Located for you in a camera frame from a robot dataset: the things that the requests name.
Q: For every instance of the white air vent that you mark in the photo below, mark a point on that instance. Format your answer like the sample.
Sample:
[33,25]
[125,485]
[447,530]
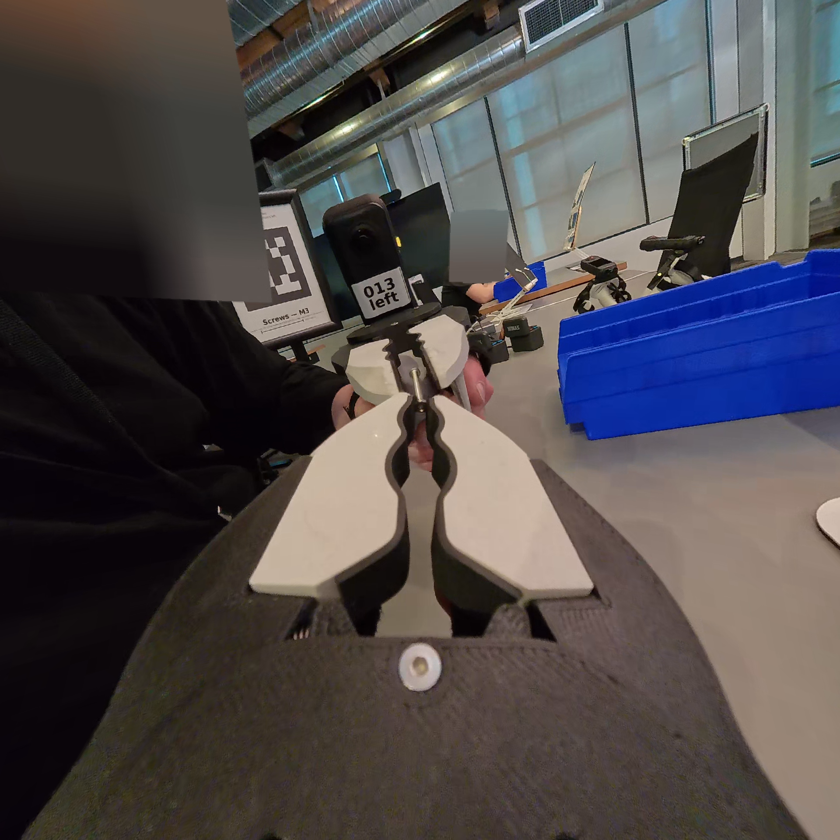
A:
[558,19]

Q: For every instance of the small blue plastic bin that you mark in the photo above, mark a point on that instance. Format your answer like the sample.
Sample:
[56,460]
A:
[535,270]

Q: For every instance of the tall black office chair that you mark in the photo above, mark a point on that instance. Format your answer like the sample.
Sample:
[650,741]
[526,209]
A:
[712,203]

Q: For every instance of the person's left hand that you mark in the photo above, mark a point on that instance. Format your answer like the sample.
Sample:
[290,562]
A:
[482,394]

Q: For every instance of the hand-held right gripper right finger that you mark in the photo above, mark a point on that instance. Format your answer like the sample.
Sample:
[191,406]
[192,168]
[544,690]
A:
[512,525]

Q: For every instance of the silver air duct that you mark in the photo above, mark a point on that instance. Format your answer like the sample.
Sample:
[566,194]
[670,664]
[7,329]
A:
[308,65]
[275,16]
[394,128]

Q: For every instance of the wooden plank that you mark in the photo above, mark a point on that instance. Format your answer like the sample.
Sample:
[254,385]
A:
[617,266]

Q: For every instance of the person's left forearm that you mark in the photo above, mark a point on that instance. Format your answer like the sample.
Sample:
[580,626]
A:
[289,394]

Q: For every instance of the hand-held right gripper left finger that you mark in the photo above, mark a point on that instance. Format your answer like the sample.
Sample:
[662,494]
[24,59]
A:
[328,512]

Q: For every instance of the spare hand-held gripper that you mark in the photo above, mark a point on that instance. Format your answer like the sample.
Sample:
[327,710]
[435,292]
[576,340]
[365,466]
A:
[600,282]
[673,253]

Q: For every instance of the silver framed board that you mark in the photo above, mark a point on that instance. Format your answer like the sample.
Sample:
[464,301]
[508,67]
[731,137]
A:
[754,124]

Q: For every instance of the upright instruction board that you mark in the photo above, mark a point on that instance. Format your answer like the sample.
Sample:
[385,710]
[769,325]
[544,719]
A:
[581,203]

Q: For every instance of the person's black clad torso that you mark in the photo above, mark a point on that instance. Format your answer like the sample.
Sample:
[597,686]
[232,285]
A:
[98,525]

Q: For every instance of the black framed marker sign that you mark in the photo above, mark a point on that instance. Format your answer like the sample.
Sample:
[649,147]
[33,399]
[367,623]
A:
[295,321]

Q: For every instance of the silver bolt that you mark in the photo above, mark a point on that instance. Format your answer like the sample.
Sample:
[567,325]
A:
[415,384]

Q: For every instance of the black charger case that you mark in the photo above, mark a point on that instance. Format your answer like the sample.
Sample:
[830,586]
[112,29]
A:
[523,334]
[491,346]

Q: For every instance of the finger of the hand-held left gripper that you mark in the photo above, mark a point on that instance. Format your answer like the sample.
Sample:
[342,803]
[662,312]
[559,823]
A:
[371,374]
[449,348]

